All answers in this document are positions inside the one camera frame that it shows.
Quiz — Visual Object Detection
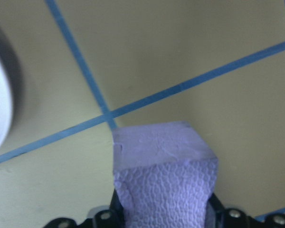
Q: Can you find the purple foam block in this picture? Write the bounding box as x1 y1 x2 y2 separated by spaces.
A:
111 120 219 228

